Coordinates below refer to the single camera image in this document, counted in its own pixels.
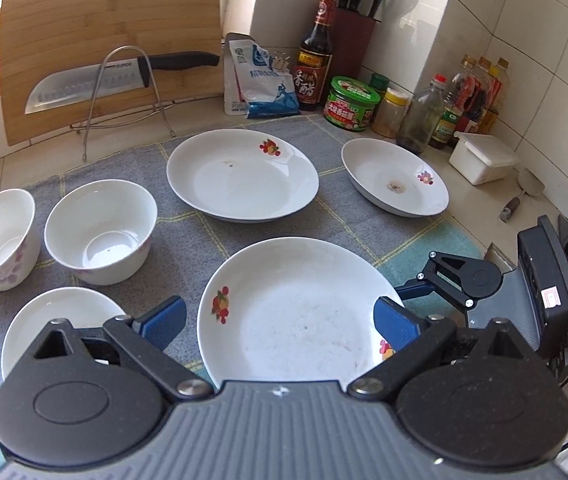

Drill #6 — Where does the yellow-lidded spice jar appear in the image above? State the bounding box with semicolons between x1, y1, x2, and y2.
371;87;411;138

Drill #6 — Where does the white pouch with blue logo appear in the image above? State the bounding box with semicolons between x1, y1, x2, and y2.
224;32;277;116

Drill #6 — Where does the small bottle with green label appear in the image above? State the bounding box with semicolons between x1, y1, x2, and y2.
430;91;467;150

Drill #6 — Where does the white plate with brown stain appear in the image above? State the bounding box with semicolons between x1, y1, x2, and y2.
340;138;451;218

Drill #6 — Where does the white plate with red flower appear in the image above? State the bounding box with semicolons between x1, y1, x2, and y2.
166;129;319;223

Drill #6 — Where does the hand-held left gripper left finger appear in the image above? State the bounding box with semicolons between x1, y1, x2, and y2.
34;296;215;402

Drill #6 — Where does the large white flower-print plate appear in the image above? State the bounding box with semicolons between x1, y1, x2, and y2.
197;236;407;393

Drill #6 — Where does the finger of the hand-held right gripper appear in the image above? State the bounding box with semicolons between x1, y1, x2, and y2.
394;252;475;311

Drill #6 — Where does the metal scraper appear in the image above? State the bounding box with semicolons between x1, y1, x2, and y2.
500;167;545;222

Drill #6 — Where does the green lidded sauce tub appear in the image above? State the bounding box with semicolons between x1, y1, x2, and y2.
324;76;382;133

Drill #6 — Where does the clear glass bottle red cap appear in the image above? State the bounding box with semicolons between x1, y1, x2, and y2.
396;74;447;155

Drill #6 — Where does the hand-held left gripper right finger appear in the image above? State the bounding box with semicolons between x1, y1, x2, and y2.
346;296;535;402

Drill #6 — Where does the metal wire rack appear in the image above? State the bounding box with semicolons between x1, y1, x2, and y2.
70;46;177;162

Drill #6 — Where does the small white dish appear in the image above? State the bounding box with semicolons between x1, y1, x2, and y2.
1;286;127;386

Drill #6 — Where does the plain white bowl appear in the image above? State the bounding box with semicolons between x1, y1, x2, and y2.
44;179;159;287

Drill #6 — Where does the yellow-capped oil bottle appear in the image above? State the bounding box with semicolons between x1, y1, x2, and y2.
481;57;510;133

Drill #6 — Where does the white plastic box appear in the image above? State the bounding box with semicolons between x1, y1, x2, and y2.
449;131;521;186

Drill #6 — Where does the santoku kitchen knife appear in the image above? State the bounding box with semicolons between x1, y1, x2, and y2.
24;51;221;115

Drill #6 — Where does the bamboo cutting board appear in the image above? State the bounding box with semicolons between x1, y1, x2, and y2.
0;0;225;147

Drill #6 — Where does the dark red knife block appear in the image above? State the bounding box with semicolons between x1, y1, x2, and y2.
331;6;381;93

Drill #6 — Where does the blue and white packet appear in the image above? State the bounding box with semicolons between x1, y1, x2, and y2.
245;71;301;120

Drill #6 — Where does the grey teal checked towel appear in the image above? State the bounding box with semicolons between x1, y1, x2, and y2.
0;115;487;480

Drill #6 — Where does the dark vinegar bottle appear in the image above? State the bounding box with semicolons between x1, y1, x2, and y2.
296;0;335;111

